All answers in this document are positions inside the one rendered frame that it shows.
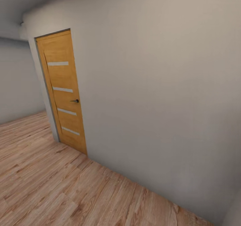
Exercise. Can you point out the door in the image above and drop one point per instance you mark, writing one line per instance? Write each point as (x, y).
(57, 57)

